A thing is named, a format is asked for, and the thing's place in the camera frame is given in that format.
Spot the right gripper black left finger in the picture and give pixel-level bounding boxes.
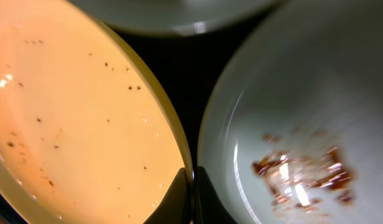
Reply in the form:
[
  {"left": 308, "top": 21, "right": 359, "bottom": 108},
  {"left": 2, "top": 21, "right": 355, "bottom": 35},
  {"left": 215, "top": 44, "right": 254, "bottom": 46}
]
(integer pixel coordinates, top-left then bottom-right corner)
[{"left": 144, "top": 168, "right": 192, "bottom": 224}]

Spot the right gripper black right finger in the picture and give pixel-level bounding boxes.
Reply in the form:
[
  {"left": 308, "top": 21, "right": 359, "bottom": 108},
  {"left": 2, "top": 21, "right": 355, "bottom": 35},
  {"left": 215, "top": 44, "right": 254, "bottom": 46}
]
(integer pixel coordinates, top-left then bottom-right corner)
[{"left": 194, "top": 166, "right": 237, "bottom": 224}]

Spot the mint green plate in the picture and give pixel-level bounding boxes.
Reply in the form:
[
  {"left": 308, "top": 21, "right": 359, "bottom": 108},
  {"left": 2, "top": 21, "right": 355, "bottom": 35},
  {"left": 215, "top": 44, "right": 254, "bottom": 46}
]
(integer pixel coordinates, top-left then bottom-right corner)
[
  {"left": 197, "top": 0, "right": 383, "bottom": 223},
  {"left": 69, "top": 0, "right": 283, "bottom": 37}
]

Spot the mint green plate far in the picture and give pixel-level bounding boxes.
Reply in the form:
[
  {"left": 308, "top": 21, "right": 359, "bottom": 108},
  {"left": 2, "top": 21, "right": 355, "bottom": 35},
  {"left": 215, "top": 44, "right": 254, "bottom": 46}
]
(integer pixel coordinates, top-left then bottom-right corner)
[{"left": 69, "top": 0, "right": 283, "bottom": 37}]

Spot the yellow plate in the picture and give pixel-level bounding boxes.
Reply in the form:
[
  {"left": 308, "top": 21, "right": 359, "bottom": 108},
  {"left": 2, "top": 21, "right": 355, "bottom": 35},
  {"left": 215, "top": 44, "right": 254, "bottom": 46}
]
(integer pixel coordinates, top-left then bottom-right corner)
[{"left": 0, "top": 1, "right": 192, "bottom": 223}]

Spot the mint green plate right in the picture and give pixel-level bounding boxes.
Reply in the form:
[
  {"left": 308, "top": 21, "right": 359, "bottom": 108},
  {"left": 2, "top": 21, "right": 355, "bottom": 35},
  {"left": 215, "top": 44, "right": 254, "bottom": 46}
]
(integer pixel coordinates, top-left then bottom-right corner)
[{"left": 197, "top": 0, "right": 383, "bottom": 223}]

